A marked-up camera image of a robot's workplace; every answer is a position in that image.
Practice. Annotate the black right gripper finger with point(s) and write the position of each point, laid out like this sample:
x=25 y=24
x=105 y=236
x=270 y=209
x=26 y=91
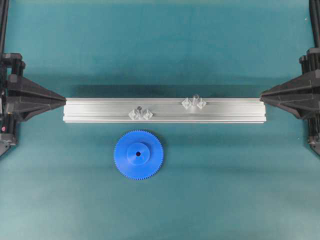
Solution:
x=298 y=112
x=303 y=84

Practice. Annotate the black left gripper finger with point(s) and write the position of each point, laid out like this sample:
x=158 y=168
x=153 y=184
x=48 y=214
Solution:
x=23 y=111
x=24 y=87

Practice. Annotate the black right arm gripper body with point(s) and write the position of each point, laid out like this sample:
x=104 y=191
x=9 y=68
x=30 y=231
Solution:
x=311 y=62

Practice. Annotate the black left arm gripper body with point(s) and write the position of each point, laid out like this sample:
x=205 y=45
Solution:
x=8 y=124

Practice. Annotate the large blue plastic gear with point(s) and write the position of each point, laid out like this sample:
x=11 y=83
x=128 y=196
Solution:
x=138 y=155

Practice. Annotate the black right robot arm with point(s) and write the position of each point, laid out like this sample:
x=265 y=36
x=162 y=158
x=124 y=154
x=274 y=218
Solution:
x=300 y=96

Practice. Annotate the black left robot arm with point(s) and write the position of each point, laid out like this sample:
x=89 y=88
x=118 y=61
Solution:
x=20 y=98

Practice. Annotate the clear plastic bracket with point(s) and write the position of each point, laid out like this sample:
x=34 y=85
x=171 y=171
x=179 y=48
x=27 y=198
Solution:
x=201 y=103
x=186 y=103
x=134 y=114
x=147 y=114

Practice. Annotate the steel shaft toward rail end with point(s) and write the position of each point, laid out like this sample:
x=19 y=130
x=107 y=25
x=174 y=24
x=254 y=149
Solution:
x=195 y=100

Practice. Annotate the steel shaft near rail centre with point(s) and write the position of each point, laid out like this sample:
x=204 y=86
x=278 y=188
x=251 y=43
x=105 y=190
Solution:
x=139 y=109

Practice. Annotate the aluminium extrusion rail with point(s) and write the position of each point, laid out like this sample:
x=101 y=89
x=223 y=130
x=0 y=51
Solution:
x=165 y=110

